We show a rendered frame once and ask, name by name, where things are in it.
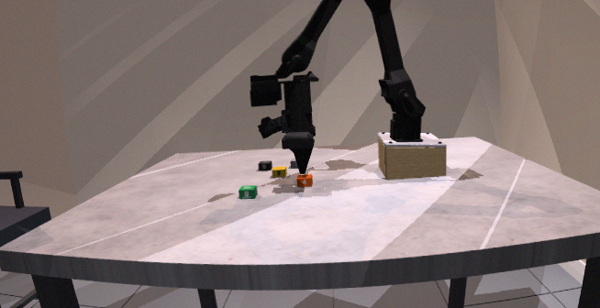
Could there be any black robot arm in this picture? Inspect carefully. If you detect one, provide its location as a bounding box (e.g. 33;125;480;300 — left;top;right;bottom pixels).
250;0;426;142

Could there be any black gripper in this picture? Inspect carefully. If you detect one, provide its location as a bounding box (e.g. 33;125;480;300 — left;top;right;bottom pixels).
282;103;316;174

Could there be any green block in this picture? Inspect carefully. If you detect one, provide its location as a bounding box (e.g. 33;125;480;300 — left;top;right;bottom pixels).
239;185;258;199

